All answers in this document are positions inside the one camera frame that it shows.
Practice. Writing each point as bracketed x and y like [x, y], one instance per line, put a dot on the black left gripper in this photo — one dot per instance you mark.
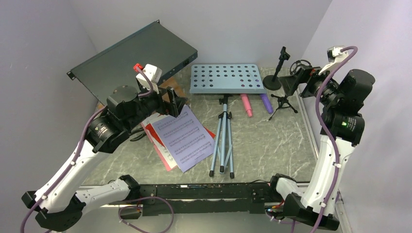
[174, 105]

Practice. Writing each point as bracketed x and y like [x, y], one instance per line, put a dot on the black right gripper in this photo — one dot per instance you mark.
[290, 82]

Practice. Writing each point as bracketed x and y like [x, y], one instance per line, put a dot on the black round-base mic stand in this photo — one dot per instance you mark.
[271, 82]

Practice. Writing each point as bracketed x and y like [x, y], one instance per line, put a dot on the black tripod mic stand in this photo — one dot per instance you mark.
[283, 102]

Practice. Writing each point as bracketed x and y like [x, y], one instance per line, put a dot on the purple microphone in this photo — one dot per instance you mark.
[266, 102]

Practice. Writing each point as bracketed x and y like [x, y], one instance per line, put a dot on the red sheet music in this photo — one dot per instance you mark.
[154, 135]

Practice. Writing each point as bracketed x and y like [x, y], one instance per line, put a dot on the pink sheet music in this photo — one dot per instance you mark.
[165, 156]

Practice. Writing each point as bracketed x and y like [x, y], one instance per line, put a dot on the pink microphone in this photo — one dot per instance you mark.
[246, 104]

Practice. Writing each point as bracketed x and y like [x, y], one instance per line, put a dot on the lavender sheet music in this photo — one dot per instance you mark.
[186, 139]

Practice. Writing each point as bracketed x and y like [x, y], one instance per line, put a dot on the light blue music stand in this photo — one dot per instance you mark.
[225, 80]

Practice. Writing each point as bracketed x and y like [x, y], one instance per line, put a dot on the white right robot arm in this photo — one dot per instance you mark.
[315, 205]

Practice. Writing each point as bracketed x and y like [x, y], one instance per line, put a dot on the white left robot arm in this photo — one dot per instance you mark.
[59, 204]

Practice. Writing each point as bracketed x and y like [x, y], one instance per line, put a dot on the brown wooden board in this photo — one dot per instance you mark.
[175, 84]

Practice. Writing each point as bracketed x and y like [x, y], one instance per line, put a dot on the black pliers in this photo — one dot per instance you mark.
[137, 134]

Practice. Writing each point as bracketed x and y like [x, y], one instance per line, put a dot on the dark grey rack unit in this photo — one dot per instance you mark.
[154, 44]

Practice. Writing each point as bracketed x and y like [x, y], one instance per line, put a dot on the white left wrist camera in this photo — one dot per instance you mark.
[148, 76]

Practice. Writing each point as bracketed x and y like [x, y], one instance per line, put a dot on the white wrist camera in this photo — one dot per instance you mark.
[335, 58]
[148, 76]

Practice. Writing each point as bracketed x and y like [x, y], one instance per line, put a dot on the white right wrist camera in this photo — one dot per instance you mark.
[335, 58]

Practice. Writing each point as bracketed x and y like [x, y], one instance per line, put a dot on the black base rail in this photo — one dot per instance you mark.
[252, 197]

